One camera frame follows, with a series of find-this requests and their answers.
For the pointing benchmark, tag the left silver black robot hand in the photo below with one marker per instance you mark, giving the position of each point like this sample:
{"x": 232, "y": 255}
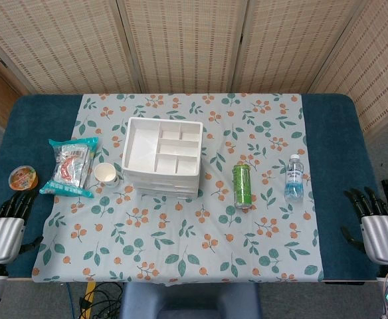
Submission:
{"x": 4, "y": 239}

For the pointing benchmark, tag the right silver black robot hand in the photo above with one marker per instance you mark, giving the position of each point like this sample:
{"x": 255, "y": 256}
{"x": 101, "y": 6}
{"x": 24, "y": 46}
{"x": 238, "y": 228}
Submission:
{"x": 383, "y": 239}

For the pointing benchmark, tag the white drawer organizer box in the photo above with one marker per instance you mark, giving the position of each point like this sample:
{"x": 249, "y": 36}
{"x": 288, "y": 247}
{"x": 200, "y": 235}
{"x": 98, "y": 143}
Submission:
{"x": 141, "y": 149}

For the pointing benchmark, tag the clear plastic drawer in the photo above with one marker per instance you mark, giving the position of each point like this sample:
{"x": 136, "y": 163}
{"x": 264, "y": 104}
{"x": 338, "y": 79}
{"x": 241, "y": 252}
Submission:
{"x": 167, "y": 195}
{"x": 165, "y": 186}

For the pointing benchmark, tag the orange jelly cup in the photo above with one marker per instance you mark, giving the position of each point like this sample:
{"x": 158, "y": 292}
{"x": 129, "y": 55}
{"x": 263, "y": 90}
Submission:
{"x": 23, "y": 179}

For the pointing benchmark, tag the teal clear snack bag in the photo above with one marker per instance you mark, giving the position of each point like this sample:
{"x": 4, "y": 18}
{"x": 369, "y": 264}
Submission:
{"x": 69, "y": 166}

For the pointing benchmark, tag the dark teal table cover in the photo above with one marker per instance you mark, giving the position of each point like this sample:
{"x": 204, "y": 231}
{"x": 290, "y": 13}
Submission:
{"x": 14, "y": 139}

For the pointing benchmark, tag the yellow floor tape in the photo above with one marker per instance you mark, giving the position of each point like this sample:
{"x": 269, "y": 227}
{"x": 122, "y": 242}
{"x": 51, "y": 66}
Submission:
{"x": 89, "y": 299}

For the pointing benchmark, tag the clear plastic water bottle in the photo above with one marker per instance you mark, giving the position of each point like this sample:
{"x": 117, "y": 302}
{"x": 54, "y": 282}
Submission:
{"x": 293, "y": 182}

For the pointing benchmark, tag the white flower print paper cup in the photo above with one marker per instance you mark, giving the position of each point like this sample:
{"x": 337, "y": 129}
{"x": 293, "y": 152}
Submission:
{"x": 105, "y": 174}

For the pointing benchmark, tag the green Monster drink can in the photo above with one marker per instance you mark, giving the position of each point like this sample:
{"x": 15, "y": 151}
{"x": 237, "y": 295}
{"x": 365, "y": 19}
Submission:
{"x": 242, "y": 186}

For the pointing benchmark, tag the floral leaf print tablecloth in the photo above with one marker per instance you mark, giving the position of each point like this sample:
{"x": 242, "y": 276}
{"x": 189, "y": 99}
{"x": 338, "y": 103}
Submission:
{"x": 180, "y": 239}

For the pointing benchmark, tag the blue padded seat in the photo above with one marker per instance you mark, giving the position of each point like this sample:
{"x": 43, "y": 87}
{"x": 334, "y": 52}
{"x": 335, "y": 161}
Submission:
{"x": 190, "y": 302}

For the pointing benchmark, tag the woven bamboo folding screen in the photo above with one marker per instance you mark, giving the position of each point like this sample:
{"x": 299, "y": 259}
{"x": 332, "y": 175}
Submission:
{"x": 187, "y": 43}

